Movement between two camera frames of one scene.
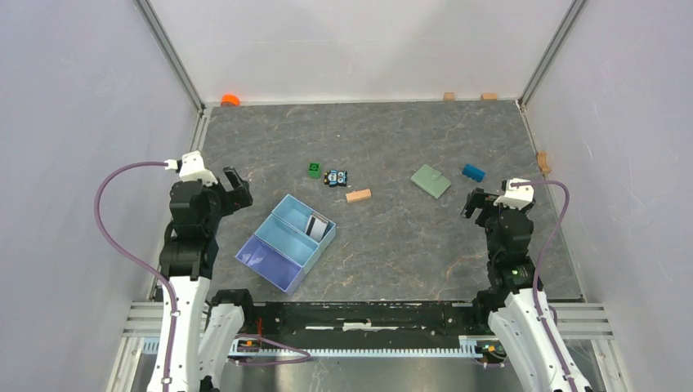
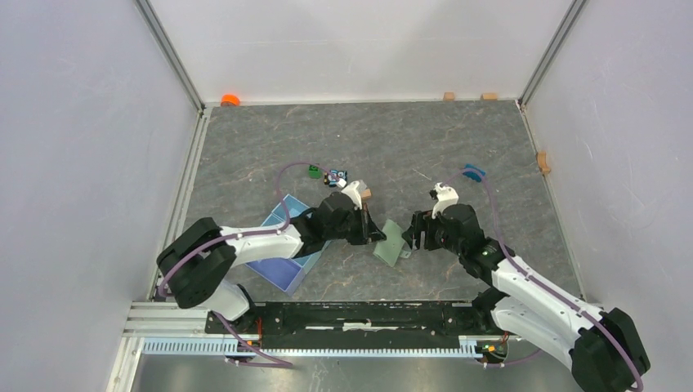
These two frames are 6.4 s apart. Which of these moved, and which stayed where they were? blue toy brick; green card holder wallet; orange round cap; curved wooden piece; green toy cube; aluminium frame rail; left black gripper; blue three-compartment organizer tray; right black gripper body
Moved: left black gripper; right black gripper body; green card holder wallet
Stayed: aluminium frame rail; green toy cube; blue toy brick; orange round cap; blue three-compartment organizer tray; curved wooden piece
